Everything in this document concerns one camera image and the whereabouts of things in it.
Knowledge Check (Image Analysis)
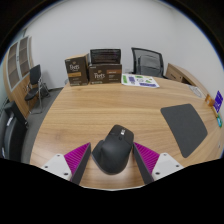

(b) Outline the black metal-legged chair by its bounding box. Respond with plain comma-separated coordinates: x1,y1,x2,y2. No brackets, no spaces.
24,64,51,115

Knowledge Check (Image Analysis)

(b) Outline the small orange box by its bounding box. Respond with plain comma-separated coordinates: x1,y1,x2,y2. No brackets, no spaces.
204,93,216,108

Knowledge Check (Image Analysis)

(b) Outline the black padded office chair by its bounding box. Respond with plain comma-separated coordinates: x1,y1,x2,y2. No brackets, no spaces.
0,100,29,163

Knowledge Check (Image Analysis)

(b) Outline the round grey disc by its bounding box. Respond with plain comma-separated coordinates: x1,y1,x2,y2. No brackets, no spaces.
188,84,204,98

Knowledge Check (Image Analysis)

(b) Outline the small teal packet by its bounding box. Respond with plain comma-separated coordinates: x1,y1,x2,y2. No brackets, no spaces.
216,114,224,128

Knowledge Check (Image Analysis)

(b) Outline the white printed paper sheet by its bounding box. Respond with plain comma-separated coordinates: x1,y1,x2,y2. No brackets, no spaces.
121,73,161,89

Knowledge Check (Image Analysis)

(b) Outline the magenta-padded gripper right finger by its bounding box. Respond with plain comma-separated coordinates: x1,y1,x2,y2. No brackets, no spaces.
131,142,184,186

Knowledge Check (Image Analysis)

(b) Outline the wooden shelf unit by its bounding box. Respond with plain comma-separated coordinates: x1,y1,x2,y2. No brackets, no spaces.
2,35,36,119

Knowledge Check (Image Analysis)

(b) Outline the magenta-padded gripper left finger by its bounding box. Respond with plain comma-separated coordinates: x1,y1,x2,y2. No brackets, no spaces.
40,142,92,186

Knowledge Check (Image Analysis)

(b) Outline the black mesh office chair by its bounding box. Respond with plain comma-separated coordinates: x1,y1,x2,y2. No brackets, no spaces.
130,46,168,79

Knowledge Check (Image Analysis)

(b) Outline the dark grey mouse pad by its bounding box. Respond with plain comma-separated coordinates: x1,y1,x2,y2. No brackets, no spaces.
160,103,209,159

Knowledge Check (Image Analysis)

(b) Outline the wooden side desk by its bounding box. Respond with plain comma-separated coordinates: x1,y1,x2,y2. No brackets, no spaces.
165,62,209,96

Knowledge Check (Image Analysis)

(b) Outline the black computer mouse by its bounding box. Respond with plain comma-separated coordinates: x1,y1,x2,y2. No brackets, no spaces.
91,124,135,176

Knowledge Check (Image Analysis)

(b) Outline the tall brown cardboard box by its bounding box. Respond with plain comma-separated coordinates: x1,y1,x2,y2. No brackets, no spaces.
64,53,90,87

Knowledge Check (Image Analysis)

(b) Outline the black and white box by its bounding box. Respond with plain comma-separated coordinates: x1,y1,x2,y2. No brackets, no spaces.
89,48,122,66

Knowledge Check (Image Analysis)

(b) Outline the purple card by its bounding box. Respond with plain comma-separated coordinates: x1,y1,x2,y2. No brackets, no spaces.
213,90,224,114

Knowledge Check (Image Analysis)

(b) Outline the grey backpack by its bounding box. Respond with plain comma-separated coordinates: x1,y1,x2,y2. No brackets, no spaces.
137,54,162,78

